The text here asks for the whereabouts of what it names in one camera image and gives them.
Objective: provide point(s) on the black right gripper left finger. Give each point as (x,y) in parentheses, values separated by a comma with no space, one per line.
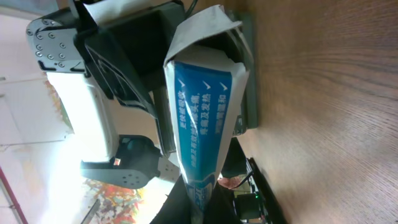
(176,209)

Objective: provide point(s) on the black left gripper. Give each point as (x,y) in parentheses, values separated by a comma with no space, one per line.
(242,41)

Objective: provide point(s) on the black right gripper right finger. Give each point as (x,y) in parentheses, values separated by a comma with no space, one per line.
(220,209)

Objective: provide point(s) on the white green medicine box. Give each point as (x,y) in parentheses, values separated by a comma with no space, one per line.
(205,89)

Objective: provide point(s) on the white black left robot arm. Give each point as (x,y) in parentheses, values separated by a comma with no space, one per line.
(156,93)

